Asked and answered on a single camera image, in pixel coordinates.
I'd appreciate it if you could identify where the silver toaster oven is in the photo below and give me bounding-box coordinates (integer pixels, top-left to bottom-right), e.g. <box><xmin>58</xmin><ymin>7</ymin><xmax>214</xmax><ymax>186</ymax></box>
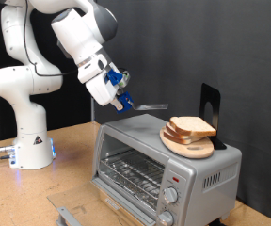
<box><xmin>91</xmin><ymin>113</ymin><xmax>243</xmax><ymax>226</ymax></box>

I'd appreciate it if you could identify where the vertical metal pole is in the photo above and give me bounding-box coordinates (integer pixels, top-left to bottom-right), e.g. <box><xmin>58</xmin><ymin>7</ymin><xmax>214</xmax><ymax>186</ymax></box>
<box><xmin>90</xmin><ymin>97</ymin><xmax>96</xmax><ymax>122</ymax></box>

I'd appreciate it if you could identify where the metal wire oven rack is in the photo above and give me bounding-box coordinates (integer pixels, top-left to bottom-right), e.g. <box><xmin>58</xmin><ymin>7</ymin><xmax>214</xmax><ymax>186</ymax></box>
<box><xmin>99</xmin><ymin>149</ymin><xmax>166</xmax><ymax>210</ymax></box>

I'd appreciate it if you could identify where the silver oven knob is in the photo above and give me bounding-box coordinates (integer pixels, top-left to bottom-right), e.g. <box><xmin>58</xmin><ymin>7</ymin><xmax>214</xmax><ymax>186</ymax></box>
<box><xmin>162</xmin><ymin>186</ymin><xmax>180</xmax><ymax>205</ymax></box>
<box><xmin>156</xmin><ymin>210</ymin><xmax>175</xmax><ymax>226</ymax></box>

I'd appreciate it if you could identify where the round wooden cutting board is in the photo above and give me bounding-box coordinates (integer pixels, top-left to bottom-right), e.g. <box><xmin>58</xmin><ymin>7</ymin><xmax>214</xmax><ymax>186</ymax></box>
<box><xmin>159</xmin><ymin>126</ymin><xmax>215</xmax><ymax>159</ymax></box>

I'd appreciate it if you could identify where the black camera cable with clips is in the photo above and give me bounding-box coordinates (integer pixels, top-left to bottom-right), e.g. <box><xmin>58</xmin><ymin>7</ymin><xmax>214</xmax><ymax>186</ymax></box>
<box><xmin>23</xmin><ymin>0</ymin><xmax>80</xmax><ymax>78</ymax></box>

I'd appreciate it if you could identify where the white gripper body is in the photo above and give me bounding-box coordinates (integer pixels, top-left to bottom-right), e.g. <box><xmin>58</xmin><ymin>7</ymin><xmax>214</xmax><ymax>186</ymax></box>
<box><xmin>77</xmin><ymin>55</ymin><xmax>121</xmax><ymax>107</ymax></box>

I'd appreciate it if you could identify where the glass oven door with handle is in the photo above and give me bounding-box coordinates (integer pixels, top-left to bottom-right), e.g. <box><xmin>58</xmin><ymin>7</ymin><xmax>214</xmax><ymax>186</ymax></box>
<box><xmin>46</xmin><ymin>180</ymin><xmax>157</xmax><ymax>226</ymax></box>

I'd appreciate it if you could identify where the black metal bookend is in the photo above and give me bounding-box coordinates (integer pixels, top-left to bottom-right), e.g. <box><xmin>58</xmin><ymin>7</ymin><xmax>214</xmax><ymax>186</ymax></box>
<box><xmin>199</xmin><ymin>82</ymin><xmax>228</xmax><ymax>151</ymax></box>

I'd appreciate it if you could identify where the metal spatula with blue block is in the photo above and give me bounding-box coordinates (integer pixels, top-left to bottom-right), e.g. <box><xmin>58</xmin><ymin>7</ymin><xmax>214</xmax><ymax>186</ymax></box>
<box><xmin>116</xmin><ymin>91</ymin><xmax>169</xmax><ymax>115</ymax></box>

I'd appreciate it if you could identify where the black backdrop curtain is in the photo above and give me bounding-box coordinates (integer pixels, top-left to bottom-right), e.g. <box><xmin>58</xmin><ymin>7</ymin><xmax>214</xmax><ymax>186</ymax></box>
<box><xmin>0</xmin><ymin>0</ymin><xmax>92</xmax><ymax>144</ymax></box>

